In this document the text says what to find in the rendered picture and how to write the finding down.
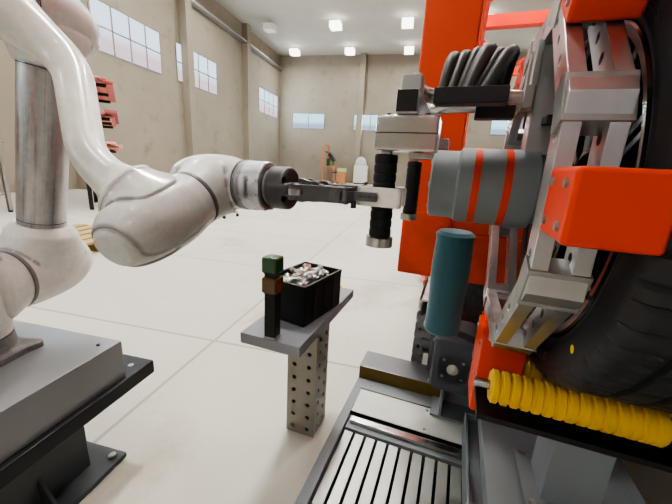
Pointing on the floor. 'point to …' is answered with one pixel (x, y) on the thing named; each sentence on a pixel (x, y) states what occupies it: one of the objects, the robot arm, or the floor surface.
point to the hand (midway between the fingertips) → (382, 196)
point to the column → (308, 387)
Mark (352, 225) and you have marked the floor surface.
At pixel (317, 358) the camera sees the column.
